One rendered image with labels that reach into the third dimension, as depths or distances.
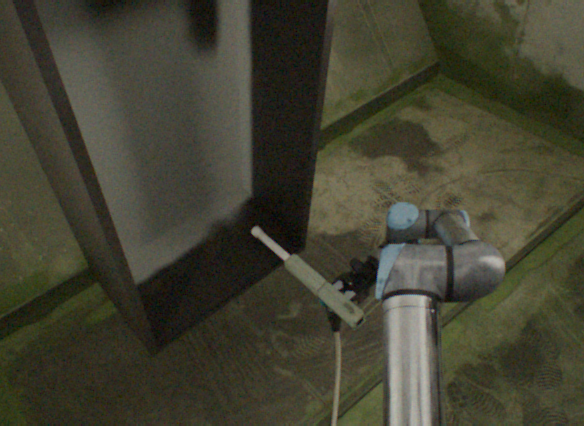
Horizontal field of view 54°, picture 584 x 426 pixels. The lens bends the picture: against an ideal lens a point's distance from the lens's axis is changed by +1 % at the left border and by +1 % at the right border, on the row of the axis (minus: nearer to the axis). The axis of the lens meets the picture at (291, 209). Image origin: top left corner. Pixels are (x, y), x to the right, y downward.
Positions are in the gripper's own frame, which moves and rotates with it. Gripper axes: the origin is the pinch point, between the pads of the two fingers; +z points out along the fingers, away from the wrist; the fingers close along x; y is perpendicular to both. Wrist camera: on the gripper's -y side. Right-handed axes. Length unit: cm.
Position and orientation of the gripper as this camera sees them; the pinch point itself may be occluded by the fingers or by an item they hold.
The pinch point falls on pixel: (329, 303)
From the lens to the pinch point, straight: 171.9
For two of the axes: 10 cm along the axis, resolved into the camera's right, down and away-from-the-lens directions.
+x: -6.6, -5.3, 5.3
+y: 0.9, 6.5, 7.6
